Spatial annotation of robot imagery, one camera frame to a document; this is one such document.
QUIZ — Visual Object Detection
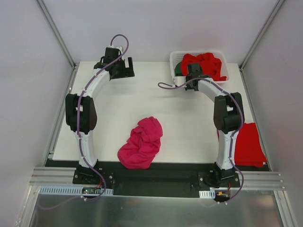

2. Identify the white plastic laundry basket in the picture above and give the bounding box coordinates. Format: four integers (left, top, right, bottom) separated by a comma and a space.
169, 50, 230, 86

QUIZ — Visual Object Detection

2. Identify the pink t shirt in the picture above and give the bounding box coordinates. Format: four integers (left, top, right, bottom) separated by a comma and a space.
117, 116, 163, 169

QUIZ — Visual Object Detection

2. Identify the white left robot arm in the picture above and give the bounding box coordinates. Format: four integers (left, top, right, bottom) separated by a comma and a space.
65, 46, 134, 184

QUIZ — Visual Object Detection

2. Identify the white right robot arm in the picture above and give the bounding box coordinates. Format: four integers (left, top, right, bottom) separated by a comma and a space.
186, 63, 244, 188

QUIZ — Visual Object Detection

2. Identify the red crumpled t shirt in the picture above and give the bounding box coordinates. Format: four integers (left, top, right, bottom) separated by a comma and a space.
180, 52, 227, 81

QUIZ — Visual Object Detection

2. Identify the green t shirt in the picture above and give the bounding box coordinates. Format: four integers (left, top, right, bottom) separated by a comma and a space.
174, 62, 183, 77

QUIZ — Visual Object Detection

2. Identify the folded red t shirt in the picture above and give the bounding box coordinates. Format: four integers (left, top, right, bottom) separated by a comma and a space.
216, 123, 267, 170

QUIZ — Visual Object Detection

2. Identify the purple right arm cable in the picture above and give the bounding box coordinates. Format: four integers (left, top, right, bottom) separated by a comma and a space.
158, 78, 245, 202

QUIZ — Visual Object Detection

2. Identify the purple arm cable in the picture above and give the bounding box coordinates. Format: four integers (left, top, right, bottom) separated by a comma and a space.
37, 34, 129, 210
158, 78, 245, 202

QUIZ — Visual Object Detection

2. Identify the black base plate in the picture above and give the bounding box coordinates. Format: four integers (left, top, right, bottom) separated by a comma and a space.
45, 159, 271, 198

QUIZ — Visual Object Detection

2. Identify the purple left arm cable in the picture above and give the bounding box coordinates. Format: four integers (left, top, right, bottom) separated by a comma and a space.
37, 34, 129, 210

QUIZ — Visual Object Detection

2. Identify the aluminium frame rail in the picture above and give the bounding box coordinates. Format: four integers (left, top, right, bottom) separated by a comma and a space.
30, 167, 286, 198

